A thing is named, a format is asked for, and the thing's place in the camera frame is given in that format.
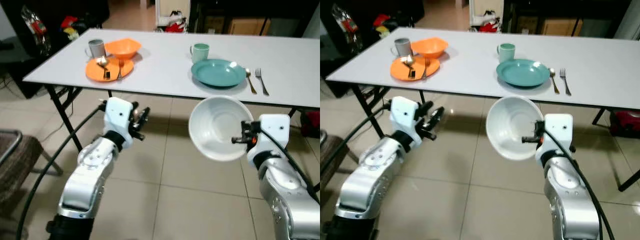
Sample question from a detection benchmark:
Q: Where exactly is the clear plastic bag red print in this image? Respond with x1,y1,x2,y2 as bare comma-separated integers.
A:
21,5,52,56
332,4,363,53

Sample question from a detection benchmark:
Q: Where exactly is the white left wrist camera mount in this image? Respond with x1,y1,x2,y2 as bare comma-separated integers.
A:
390,96,426,149
103,97,136,150

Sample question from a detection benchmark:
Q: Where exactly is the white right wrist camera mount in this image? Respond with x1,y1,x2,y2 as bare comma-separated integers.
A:
246,114,291,162
535,113,574,165

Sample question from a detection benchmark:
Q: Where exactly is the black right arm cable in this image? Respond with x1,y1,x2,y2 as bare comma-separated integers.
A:
255,127,321,205
541,129,616,240

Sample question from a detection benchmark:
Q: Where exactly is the red and yellow toy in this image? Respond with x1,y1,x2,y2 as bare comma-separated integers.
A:
372,14,393,38
60,15,81,41

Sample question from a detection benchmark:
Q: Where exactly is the long metal spoon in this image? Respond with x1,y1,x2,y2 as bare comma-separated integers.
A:
548,68,561,95
244,68,258,95

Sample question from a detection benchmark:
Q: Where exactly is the green mug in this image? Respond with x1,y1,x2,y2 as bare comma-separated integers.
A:
496,43,516,63
189,43,211,64

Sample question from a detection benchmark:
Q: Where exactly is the orange bowl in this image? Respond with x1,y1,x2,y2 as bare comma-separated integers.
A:
104,38,142,61
411,37,449,60

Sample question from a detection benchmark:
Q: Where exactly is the orange plate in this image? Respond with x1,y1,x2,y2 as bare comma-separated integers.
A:
390,55,441,82
85,56,135,83

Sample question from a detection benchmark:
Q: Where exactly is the long metal fork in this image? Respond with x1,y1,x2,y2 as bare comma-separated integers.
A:
559,68,572,97
255,68,270,97

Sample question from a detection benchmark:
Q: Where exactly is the metal spoon with dark handle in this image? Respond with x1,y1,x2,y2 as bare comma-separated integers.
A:
96,56,111,81
401,55,417,80

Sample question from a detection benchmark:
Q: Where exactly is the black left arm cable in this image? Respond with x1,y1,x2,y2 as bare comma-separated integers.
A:
15,104,107,240
320,102,392,177

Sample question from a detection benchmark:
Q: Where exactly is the green plate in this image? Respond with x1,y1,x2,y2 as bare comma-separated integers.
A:
191,58,247,88
496,58,551,88

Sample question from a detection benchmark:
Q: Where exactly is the brown cardboard box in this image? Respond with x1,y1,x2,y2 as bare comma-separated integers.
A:
541,19,583,37
227,18,272,36

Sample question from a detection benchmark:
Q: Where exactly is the white bowl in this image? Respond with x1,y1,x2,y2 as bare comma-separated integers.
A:
485,96,545,161
188,96,254,162

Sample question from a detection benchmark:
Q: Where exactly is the dark wooden shelf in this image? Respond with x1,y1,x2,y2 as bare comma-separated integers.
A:
192,0,321,38
502,0,631,38

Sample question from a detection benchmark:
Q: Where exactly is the brown woven chair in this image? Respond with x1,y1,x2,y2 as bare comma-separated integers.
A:
320,131,342,176
0,129,65,221

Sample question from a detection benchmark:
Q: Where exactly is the grey mug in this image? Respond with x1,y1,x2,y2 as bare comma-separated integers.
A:
390,37,413,57
86,39,107,59

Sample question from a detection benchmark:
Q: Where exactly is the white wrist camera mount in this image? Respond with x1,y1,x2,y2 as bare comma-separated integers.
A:
246,114,291,162
390,96,426,149
535,113,574,165
103,97,136,150

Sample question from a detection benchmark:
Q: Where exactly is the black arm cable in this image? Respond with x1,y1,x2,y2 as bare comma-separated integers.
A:
320,102,392,177
15,104,107,240
255,127,321,205
541,129,616,240

